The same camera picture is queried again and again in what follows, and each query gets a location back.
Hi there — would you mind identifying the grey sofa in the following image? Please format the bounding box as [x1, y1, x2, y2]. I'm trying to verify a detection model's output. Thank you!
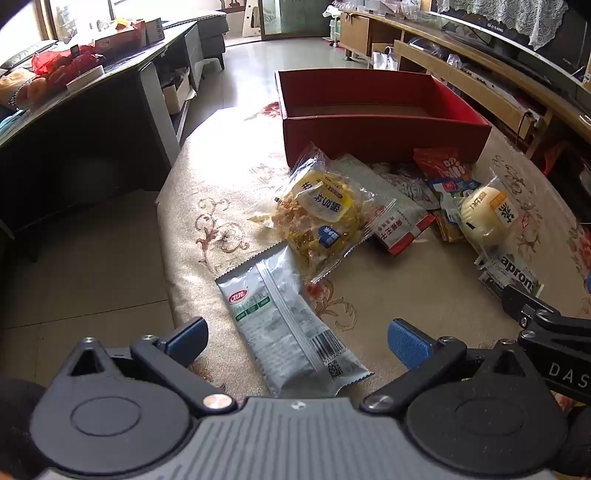
[152, 9, 230, 71]

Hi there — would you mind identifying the round bun packet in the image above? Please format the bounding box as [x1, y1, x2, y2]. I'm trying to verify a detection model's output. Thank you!
[441, 168, 532, 259]

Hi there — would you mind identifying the clear yellow snack packet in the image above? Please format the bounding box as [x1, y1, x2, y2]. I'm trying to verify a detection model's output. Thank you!
[248, 142, 399, 283]

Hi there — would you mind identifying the bag of oranges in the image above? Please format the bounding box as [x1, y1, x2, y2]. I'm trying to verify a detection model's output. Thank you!
[0, 69, 49, 110]

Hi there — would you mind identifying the red snack bag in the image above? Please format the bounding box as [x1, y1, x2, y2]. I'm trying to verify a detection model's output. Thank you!
[412, 148, 482, 185]

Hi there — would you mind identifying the red cardboard box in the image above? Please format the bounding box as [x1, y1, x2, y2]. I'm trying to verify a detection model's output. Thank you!
[274, 69, 493, 168]

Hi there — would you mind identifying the dark low table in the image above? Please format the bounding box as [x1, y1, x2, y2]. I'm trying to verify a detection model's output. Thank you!
[0, 21, 205, 243]

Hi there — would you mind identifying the grey white snack packet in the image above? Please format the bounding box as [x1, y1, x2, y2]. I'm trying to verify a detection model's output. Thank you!
[215, 244, 375, 398]

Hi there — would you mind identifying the small white box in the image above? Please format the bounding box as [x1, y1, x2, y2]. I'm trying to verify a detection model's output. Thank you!
[145, 17, 166, 45]

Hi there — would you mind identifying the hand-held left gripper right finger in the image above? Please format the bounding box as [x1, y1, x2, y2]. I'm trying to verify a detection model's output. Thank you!
[361, 318, 546, 414]

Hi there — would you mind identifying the tape roll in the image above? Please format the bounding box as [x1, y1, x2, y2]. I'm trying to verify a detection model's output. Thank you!
[66, 65, 105, 91]

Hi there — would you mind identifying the open cardboard box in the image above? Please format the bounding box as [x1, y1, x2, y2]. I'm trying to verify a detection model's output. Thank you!
[93, 18, 148, 54]

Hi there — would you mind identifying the red plastic bag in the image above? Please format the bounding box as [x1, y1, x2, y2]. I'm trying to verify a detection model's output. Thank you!
[31, 45, 108, 78]

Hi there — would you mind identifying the glass door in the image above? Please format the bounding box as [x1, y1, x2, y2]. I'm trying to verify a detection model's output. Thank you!
[261, 0, 331, 40]

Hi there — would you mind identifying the green white packet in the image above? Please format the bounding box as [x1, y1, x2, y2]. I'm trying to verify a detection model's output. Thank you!
[475, 250, 546, 302]

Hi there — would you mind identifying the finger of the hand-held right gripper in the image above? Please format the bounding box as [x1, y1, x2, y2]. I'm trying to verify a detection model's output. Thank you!
[502, 285, 561, 330]

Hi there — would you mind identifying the television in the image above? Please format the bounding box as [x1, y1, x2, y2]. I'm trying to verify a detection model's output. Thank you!
[431, 0, 591, 88]

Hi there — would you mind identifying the white speckled snack packet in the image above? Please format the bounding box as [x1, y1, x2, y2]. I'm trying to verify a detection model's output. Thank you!
[381, 170, 441, 212]

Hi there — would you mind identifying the white storage box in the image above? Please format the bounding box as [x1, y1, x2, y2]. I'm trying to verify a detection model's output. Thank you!
[161, 74, 193, 114]

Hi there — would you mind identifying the orange plastic bag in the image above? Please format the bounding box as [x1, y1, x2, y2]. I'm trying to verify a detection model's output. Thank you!
[542, 142, 574, 177]

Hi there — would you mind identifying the white lace cloth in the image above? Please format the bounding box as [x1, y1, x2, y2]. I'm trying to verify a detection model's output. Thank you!
[436, 0, 570, 51]

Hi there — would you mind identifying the white red snack packet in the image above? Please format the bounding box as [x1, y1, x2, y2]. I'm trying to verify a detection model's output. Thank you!
[335, 154, 437, 256]

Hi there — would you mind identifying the small yellow snack packet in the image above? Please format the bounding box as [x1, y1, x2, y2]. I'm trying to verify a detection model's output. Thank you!
[433, 209, 468, 244]

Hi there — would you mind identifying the white paper bag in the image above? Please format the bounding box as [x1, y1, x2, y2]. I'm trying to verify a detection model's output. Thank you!
[372, 44, 400, 73]

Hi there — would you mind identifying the leaning white board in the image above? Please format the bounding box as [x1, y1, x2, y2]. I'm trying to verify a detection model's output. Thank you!
[240, 0, 264, 38]

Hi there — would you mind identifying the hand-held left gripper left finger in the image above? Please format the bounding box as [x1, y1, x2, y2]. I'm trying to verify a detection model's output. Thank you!
[68, 317, 238, 417]

